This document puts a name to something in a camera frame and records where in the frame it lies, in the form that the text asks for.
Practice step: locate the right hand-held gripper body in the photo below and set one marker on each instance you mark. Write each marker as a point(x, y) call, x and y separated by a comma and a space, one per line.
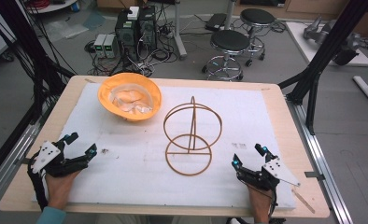
point(278, 171)

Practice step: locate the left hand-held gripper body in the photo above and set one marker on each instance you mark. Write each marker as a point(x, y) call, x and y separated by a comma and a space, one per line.
point(45, 155)

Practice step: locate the person's left hand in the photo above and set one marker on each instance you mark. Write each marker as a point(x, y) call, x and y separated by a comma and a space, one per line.
point(59, 189)

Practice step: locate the person's right hand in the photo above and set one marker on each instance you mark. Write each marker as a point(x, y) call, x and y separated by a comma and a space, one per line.
point(261, 205)

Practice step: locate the thin wooden stick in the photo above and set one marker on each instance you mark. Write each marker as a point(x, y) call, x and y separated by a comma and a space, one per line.
point(303, 201)

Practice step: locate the wooden table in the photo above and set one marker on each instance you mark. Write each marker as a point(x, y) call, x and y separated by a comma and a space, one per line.
point(297, 130)

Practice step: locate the white foam mat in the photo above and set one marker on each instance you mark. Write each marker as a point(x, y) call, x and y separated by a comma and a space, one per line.
point(135, 174)

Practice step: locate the grey power supply unit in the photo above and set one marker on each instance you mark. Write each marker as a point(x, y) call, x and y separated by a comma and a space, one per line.
point(111, 46)
point(99, 46)

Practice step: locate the clear plastic sheet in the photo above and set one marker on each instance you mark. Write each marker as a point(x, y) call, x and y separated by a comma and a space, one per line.
point(65, 29)

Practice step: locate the white floor platform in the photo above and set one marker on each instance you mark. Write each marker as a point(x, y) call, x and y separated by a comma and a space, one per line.
point(300, 43)

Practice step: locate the black round stool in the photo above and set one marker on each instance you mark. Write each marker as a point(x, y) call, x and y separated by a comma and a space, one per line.
point(257, 17)
point(230, 41)

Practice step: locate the black computer tower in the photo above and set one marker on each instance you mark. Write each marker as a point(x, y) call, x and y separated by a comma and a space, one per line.
point(148, 29)
point(126, 37)

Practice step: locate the white tube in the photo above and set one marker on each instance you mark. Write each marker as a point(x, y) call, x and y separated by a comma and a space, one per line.
point(367, 92)

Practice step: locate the white round table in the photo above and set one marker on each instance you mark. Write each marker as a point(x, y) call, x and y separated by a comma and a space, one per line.
point(53, 6)

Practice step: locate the black flat case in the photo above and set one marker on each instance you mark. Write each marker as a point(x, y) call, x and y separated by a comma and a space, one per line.
point(215, 21)

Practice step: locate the white box on computer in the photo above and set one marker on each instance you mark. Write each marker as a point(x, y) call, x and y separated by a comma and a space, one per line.
point(133, 13)

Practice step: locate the grey metal pole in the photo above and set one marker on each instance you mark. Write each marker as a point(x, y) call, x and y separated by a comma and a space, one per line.
point(230, 14)

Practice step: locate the grey desk leg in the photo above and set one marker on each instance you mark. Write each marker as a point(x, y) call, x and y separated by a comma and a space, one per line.
point(179, 34)

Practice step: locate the grey metal bracket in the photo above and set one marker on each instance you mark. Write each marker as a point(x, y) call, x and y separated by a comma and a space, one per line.
point(314, 175)
point(25, 160)

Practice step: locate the aluminium rail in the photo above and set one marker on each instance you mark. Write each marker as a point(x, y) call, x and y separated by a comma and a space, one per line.
point(322, 161)
point(7, 161)

